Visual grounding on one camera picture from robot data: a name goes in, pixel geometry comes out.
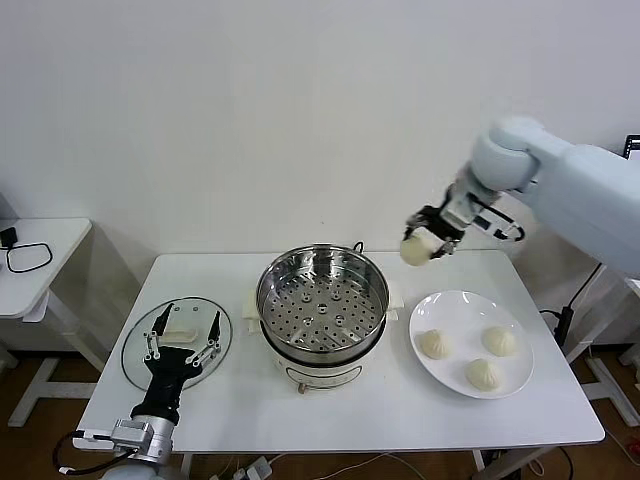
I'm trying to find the white laptop cable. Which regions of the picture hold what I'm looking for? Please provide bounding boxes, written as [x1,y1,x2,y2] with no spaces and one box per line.
[569,264,606,311]

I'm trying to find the perforated steel steamer basket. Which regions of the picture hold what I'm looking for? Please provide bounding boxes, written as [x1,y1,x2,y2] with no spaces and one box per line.
[256,243,391,362]

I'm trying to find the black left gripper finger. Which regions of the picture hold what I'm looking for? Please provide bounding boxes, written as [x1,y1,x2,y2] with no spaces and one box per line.
[142,302,176,364]
[184,309,223,366]

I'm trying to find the black cable white plug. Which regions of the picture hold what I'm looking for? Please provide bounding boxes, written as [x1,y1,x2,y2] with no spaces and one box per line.
[53,430,136,476]

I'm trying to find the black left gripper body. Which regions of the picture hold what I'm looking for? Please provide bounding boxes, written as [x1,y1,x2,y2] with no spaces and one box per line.
[130,344,201,424]

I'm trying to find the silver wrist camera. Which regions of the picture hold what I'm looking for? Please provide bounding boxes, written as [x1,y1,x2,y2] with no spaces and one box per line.
[442,182,484,229]
[112,418,151,450]

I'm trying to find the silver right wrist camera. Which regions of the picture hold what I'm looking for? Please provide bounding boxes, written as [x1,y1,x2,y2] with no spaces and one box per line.
[442,182,484,229]

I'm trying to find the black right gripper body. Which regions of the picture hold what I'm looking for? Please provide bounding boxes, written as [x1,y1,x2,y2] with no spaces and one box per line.
[422,204,469,246]

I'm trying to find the white electric cooker pot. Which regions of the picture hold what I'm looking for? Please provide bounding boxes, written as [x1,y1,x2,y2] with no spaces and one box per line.
[241,279,406,397]

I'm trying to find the black looped cable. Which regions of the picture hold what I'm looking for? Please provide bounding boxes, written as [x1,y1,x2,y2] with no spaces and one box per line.
[5,242,55,274]

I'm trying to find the white side desk with label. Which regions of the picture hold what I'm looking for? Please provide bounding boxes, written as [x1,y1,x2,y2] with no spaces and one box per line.
[567,264,640,426]

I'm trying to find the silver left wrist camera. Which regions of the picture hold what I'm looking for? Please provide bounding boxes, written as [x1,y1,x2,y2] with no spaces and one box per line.
[112,418,151,450]

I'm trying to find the round glass lid white handle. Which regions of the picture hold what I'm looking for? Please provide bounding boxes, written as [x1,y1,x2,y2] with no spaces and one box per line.
[121,295,234,391]

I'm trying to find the white floor power strip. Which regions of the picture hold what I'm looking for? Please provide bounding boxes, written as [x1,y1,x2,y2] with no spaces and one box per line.
[233,457,274,480]

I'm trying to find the round white plate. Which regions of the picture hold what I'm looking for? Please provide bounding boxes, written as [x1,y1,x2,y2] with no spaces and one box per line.
[408,289,536,400]

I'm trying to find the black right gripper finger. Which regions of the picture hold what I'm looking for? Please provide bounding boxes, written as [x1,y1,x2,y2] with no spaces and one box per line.
[403,209,432,240]
[430,238,460,261]

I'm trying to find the black hanging power adapter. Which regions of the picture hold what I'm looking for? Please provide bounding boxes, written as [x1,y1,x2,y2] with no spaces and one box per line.
[539,305,576,349]

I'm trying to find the white steamed baozi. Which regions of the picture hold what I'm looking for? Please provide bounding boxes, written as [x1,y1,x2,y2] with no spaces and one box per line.
[482,325,519,357]
[418,329,454,361]
[464,358,503,393]
[399,228,449,268]

